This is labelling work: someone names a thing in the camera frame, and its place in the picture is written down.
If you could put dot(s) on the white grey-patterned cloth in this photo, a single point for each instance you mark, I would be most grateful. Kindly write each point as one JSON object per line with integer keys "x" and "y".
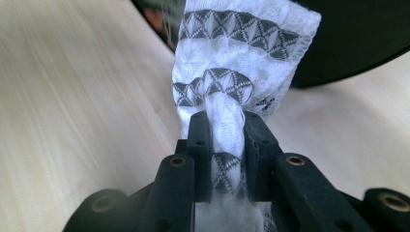
{"x": 232, "y": 64}

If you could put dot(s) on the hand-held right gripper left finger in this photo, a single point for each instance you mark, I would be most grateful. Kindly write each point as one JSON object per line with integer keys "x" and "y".
{"x": 180, "y": 187}

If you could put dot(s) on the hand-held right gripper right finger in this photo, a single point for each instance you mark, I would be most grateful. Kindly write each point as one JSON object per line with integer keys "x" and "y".
{"x": 290, "y": 190}

